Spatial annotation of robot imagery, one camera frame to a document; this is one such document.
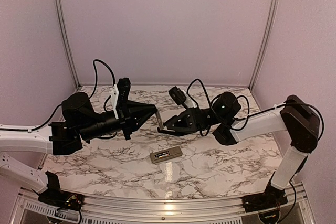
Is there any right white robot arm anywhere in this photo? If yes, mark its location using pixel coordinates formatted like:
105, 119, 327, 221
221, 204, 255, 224
157, 88, 325, 207

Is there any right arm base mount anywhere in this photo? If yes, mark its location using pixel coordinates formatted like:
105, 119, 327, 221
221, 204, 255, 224
242, 190, 288, 212

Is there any grey battery cover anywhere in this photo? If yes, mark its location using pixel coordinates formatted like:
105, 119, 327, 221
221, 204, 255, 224
155, 110, 164, 130

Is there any grey remote control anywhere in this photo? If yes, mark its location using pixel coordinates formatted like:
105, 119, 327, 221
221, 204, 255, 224
150, 146, 183, 164

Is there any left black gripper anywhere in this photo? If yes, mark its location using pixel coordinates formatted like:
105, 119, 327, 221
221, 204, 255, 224
78, 100, 158, 142

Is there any aluminium frame post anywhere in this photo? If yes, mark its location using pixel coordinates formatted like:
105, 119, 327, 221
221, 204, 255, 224
54, 0, 80, 90
248, 0, 279, 92

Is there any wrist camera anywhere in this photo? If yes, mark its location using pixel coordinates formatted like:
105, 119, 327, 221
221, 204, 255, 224
110, 77, 131, 120
169, 86, 198, 109

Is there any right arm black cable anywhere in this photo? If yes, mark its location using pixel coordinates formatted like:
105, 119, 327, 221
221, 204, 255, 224
186, 78, 325, 141

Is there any front aluminium rail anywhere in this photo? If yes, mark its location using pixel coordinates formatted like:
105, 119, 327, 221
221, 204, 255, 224
10, 183, 315, 223

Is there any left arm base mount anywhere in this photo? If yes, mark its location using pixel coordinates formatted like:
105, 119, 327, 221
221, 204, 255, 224
38, 190, 84, 211

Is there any right aluminium frame post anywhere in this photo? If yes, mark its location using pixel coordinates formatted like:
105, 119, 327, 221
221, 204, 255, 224
248, 0, 279, 92

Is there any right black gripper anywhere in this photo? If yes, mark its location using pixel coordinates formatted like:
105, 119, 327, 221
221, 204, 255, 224
158, 106, 224, 136

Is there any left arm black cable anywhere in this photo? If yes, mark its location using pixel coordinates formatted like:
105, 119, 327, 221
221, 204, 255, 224
0, 59, 118, 132

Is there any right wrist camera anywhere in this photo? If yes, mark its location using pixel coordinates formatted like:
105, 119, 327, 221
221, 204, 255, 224
169, 86, 198, 109

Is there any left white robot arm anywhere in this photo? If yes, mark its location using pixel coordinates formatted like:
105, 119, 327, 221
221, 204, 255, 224
1, 92, 158, 206

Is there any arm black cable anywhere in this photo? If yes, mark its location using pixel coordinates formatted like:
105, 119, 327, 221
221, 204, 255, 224
186, 78, 325, 141
0, 59, 118, 132

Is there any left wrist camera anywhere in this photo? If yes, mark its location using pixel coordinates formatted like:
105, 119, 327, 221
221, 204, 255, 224
110, 77, 131, 120

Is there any left aluminium frame post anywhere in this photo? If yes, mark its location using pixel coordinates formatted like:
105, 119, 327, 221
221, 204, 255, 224
54, 0, 80, 90

